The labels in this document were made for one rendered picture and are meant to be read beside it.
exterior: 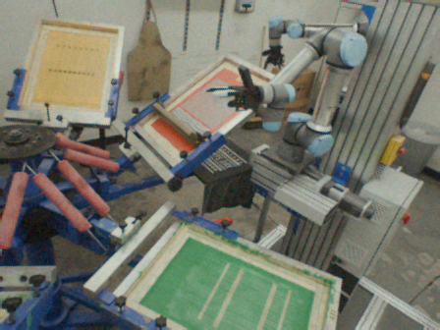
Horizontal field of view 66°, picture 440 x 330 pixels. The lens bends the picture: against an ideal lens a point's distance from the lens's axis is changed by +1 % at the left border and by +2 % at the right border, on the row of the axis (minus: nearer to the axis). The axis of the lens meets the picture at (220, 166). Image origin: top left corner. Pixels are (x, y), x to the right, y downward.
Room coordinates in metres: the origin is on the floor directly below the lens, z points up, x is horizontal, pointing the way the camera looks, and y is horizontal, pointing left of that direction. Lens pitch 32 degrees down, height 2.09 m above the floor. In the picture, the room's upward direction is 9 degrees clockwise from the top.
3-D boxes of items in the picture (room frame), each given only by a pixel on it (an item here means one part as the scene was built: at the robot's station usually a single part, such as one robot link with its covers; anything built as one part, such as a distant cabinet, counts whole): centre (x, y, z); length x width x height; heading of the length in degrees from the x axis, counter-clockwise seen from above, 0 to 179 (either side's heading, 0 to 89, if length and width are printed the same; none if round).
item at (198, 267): (0.91, 0.01, 1.05); 1.08 x 0.61 x 0.23; 72
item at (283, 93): (1.31, -0.18, 1.65); 0.11 x 0.08 x 0.09; 120
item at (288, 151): (1.56, -0.35, 1.31); 0.15 x 0.15 x 0.10
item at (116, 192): (1.61, 0.41, 0.89); 1.24 x 0.06 x 0.06; 132
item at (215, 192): (1.80, -0.08, 0.79); 0.46 x 0.09 x 0.33; 132
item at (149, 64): (3.72, 0.97, 1.06); 0.53 x 0.07 x 1.05; 132
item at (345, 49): (1.44, -0.41, 1.63); 0.15 x 0.12 x 0.55; 30
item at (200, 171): (1.94, 0.04, 0.95); 0.48 x 0.44 x 0.01; 132
